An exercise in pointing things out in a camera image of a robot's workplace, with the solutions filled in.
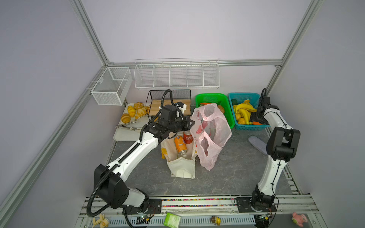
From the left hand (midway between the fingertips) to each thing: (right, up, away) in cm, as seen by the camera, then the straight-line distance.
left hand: (195, 124), depth 74 cm
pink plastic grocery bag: (+12, -4, +18) cm, 22 cm away
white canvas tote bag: (-8, -22, +2) cm, 24 cm away
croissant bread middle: (-50, +10, +41) cm, 66 cm away
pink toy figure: (+50, -46, -6) cm, 68 cm away
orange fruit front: (+42, 0, +21) cm, 47 cm away
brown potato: (+23, +11, +39) cm, 47 cm away
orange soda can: (-8, -15, +17) cm, 24 cm away
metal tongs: (-53, -2, +33) cm, 62 cm away
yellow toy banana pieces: (-45, -47, -7) cm, 65 cm away
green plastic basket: (+22, +19, +44) cm, 53 cm away
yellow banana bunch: (+38, +10, +32) cm, 51 cm away
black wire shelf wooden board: (-28, +17, +28) cm, 43 cm away
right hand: (+47, +2, +24) cm, 53 cm away
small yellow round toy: (+11, -47, -6) cm, 48 cm away
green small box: (-12, -47, -6) cm, 48 cm away
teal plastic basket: (+47, +18, +36) cm, 62 cm away
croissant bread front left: (-53, +3, +36) cm, 64 cm away
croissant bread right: (-43, +10, +41) cm, 60 cm away
